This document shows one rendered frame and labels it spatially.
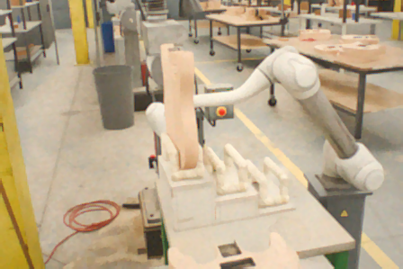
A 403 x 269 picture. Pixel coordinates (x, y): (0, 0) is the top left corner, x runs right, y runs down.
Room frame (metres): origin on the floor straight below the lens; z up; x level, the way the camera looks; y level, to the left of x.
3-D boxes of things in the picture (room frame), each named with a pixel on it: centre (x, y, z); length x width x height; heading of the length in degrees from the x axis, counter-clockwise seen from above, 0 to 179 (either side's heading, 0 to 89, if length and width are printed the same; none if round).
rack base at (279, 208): (1.45, -0.24, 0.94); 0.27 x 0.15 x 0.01; 15
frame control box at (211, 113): (2.51, -0.09, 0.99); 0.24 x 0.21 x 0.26; 11
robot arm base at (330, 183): (1.99, -0.71, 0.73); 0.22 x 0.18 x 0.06; 4
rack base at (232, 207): (1.41, -0.09, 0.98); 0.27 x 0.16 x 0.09; 15
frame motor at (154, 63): (2.55, 0.16, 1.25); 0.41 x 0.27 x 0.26; 11
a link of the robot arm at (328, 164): (1.96, -0.71, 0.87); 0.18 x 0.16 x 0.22; 12
